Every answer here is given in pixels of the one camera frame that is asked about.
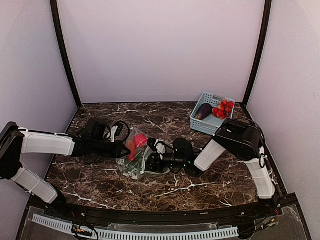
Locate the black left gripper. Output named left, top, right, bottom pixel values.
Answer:
left=91, top=138, right=131, bottom=159

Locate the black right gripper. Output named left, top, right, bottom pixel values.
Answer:
left=139, top=148, right=186, bottom=173

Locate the clear zip top bag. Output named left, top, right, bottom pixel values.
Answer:
left=116, top=128, right=170, bottom=180

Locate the purple fake eggplant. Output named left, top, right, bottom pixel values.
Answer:
left=194, top=103, right=213, bottom=121

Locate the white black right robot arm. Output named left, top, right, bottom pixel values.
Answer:
left=145, top=118, right=276, bottom=217

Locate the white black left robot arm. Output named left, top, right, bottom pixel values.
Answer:
left=0, top=118, right=131, bottom=218

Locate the green fake vegetable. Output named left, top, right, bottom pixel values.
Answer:
left=123, top=151, right=145, bottom=177

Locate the pink fake fruit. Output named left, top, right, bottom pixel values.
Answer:
left=133, top=133, right=148, bottom=149

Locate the light blue perforated basket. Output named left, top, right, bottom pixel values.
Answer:
left=190, top=92, right=224, bottom=135

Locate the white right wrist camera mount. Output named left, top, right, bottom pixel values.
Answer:
left=155, top=140, right=166, bottom=154

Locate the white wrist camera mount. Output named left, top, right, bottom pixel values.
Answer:
left=155, top=140, right=166, bottom=154
left=109, top=125, right=118, bottom=143

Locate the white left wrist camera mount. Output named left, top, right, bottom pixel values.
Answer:
left=109, top=125, right=118, bottom=143

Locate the white slotted cable duct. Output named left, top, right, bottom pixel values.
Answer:
left=32, top=214, right=239, bottom=240

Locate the black front mounting rail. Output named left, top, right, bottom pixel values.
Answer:
left=52, top=202, right=276, bottom=226

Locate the black corner frame post left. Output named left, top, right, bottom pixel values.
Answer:
left=50, top=0, right=82, bottom=109

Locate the black corner frame post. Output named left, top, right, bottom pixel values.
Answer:
left=241, top=0, right=272, bottom=109
left=50, top=0, right=82, bottom=109

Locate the black corner frame post right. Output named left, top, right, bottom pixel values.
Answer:
left=241, top=0, right=272, bottom=109

